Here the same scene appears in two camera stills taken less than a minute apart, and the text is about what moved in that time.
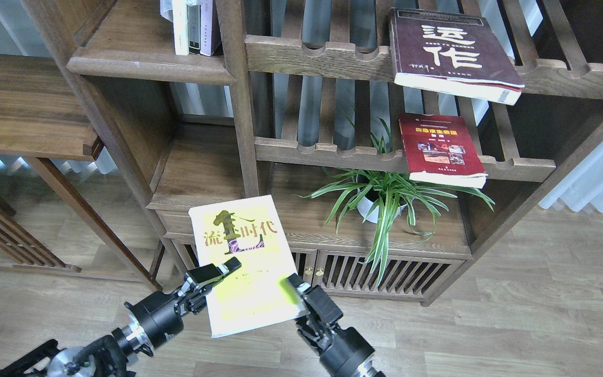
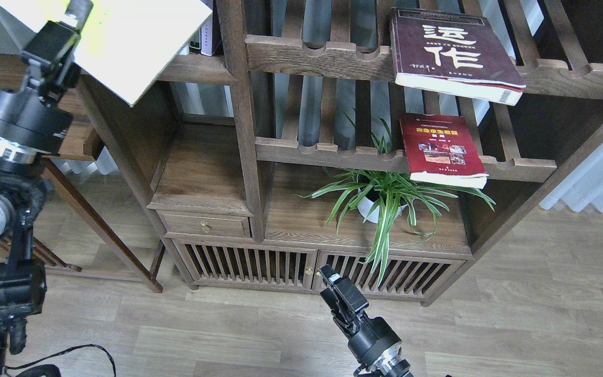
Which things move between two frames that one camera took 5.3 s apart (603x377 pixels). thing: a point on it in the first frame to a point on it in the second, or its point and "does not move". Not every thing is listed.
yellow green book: x=252 y=298 to x=124 y=44
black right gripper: x=341 y=349 to x=370 y=338
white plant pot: x=367 y=210 does not move
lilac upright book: x=206 y=23 does not move
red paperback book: x=439 y=150 does not move
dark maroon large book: x=452 y=51 does not move
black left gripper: x=156 y=314 to x=35 y=118
